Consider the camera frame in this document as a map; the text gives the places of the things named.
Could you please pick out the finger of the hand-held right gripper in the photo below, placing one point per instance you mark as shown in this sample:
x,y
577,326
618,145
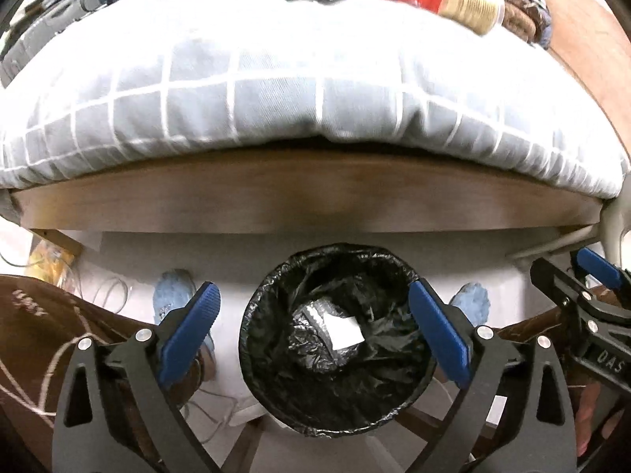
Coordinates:
x,y
557,280
597,265

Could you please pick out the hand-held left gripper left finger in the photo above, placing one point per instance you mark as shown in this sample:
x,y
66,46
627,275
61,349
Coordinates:
x,y
190,335

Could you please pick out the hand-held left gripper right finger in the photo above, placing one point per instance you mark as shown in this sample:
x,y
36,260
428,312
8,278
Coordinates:
x,y
438,335

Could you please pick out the trash bin with black liner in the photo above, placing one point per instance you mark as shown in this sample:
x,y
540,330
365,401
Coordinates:
x,y
296,268

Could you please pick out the person's right hand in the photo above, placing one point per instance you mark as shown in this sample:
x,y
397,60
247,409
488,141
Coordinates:
x,y
594,419

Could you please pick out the blue slipper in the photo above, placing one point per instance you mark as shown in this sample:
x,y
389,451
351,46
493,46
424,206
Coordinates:
x,y
170,291
472,300

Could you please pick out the white paper scrap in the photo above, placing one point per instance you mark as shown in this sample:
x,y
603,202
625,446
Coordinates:
x,y
346,334

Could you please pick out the crumpled silver wrapper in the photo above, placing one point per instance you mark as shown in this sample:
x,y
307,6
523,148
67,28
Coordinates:
x,y
309,318

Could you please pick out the yellow plastic bag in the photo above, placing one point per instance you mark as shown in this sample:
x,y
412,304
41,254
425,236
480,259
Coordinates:
x,y
49,262

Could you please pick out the brown patterned pants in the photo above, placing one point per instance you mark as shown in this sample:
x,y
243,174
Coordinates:
x,y
29,354

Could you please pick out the brown fleece blanket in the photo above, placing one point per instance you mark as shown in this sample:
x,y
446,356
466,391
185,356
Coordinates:
x,y
522,15

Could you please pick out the grey grid bed sheet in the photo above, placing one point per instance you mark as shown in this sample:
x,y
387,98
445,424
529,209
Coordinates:
x,y
246,59

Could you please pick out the cardboard snack box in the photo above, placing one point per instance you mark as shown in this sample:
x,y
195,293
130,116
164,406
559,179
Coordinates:
x,y
471,2

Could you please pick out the grey hard case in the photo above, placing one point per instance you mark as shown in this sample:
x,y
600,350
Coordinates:
x,y
54,15

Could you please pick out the white metal frame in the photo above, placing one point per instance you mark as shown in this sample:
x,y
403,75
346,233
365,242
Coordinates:
x,y
611,226

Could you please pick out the wooden bed frame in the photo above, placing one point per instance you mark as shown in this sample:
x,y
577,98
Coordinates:
x,y
296,197

